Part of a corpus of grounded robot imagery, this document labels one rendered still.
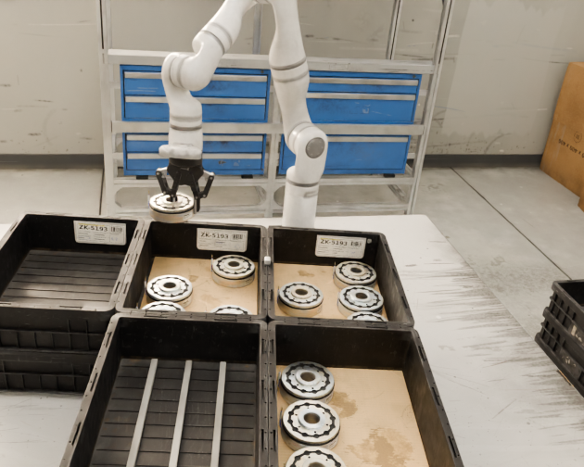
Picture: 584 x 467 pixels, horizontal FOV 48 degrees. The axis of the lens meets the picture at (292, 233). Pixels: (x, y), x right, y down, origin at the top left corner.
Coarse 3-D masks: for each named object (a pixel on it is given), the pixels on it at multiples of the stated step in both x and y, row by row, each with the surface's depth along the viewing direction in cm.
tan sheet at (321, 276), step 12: (276, 264) 166; (288, 264) 167; (276, 276) 161; (288, 276) 161; (300, 276) 162; (312, 276) 162; (324, 276) 163; (276, 288) 156; (324, 288) 158; (336, 288) 158; (324, 300) 153; (336, 300) 154; (276, 312) 147; (324, 312) 149; (336, 312) 149; (384, 312) 151
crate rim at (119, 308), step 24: (144, 240) 151; (264, 240) 156; (264, 264) 146; (264, 288) 138; (120, 312) 126; (144, 312) 126; (168, 312) 127; (192, 312) 128; (216, 312) 128; (264, 312) 130
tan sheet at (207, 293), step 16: (160, 272) 158; (176, 272) 158; (192, 272) 159; (208, 272) 160; (256, 272) 162; (208, 288) 154; (224, 288) 154; (240, 288) 155; (256, 288) 155; (144, 304) 146; (192, 304) 147; (208, 304) 148; (224, 304) 148; (240, 304) 149; (256, 304) 150
